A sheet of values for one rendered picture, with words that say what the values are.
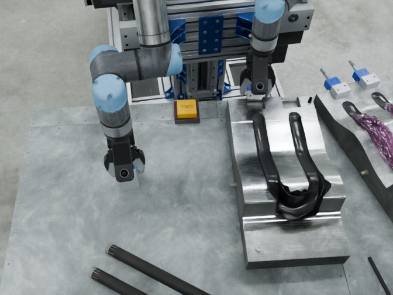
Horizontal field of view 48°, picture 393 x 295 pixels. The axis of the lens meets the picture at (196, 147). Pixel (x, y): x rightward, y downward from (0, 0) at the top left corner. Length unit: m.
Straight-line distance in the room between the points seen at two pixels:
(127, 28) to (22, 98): 1.36
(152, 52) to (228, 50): 0.71
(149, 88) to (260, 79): 1.10
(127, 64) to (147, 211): 0.42
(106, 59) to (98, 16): 2.01
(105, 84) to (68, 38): 1.97
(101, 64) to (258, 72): 0.46
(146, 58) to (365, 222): 0.74
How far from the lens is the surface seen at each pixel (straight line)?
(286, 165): 1.23
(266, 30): 1.23
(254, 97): 1.42
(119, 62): 1.07
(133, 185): 1.27
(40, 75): 2.78
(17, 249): 1.29
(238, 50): 1.75
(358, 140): 1.35
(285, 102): 1.41
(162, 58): 1.07
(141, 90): 2.30
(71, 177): 1.35
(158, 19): 1.05
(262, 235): 1.17
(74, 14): 3.12
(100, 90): 0.99
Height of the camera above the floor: 1.93
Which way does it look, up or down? 56 degrees down
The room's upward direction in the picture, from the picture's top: 1 degrees clockwise
